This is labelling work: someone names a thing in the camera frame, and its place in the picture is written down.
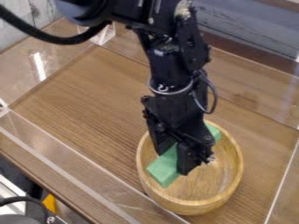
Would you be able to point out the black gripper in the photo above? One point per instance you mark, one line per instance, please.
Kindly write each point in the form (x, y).
(175, 122)

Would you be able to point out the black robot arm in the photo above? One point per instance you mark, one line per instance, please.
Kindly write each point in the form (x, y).
(166, 27)

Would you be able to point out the black device yellow sticker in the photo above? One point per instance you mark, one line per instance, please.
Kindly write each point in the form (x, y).
(63, 214)

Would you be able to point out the green rectangular block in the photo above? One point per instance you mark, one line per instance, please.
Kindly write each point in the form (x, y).
(162, 168)

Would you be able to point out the clear acrylic tray walls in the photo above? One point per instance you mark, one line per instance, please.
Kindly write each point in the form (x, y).
(71, 125)

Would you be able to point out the brown wooden bowl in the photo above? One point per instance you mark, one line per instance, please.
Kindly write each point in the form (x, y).
(206, 188)

